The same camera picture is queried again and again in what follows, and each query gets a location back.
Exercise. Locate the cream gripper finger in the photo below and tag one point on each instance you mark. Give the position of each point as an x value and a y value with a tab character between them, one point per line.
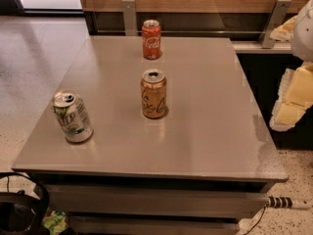
295	98
285	31

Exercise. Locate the silver green 7up can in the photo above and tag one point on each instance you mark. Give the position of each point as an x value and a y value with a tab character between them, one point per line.
72	116

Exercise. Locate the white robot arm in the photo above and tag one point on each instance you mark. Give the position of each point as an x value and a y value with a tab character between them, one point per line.
302	43

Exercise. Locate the red Coca-Cola can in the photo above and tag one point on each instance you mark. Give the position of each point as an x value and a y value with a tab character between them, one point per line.
151	36

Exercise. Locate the gold LaCroix can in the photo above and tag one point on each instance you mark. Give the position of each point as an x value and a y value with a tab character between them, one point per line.
153	93

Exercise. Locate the grey drawer cabinet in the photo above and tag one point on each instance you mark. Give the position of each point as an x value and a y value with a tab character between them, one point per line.
198	170

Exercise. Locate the green snack bag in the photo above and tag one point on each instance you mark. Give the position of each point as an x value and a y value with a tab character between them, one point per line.
55	222

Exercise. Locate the black headphones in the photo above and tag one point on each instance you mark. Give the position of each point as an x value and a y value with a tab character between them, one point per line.
21	214

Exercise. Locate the right metal bracket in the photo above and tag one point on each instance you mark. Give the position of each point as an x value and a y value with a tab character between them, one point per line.
276	18

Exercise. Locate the metal bracket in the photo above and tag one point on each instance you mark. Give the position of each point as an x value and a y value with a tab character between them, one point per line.
129	17
276	18

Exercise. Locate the black white striped handle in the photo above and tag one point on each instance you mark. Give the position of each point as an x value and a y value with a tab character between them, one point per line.
288	203

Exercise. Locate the left metal bracket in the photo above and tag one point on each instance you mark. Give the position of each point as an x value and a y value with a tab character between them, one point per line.
129	17

